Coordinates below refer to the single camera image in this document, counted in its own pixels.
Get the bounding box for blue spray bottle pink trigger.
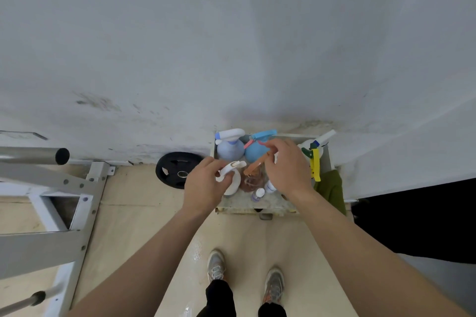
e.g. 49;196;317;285
243;129;278;164

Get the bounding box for person's left grey shoe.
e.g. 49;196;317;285
206;249;227;284

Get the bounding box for orange spray bottle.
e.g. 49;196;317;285
239;153;273;193

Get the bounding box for grey bar black end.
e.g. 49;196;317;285
0;147;71;166

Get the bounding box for person's left hand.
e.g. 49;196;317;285
182;157;236;218

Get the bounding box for round white bottle blue-tipped sprayer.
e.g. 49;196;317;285
297;129;338;160

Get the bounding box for white metal rack frame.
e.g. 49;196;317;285
0;160;117;317

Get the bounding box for person's left forearm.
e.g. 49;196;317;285
66;209;213;317

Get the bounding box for black weight plate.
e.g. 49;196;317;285
155;152;206;190

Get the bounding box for pale blue bottle white sprayer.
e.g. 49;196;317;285
214;128;246;162

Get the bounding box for clear bottle yellow green sprayer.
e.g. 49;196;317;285
300;142;323;183

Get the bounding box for white shelf yellow poles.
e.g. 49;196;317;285
209;133;336;221

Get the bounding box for black shorts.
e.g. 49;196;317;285
196;278;288;317

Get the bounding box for white spray bottle teal label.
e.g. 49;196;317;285
215;160;248;197

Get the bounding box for person's right hand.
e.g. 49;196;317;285
258;138;317;203

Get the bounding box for person's right forearm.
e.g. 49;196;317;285
297;193;471;317

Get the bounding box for person's grey shoe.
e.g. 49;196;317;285
263;267;286;305
206;249;227;284

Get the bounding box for green microfibre cloth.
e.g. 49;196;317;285
313;170;348;216

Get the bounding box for person's right grey shoe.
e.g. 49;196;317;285
263;267;286;305

